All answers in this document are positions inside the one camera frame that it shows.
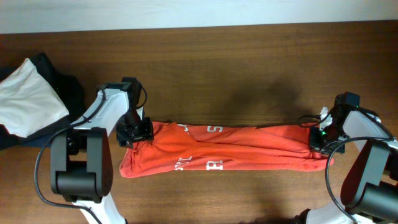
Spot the white folded garment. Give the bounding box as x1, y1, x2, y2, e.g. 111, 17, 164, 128
1, 58, 69, 138

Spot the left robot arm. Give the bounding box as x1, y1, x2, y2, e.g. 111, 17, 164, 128
49, 77, 154, 223

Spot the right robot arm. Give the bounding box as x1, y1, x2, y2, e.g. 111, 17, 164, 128
292, 92, 397, 224

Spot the black garment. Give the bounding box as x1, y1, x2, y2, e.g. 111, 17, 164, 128
1, 52, 86, 149

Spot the orange printed t-shirt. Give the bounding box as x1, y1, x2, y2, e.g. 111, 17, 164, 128
119, 121, 326, 178

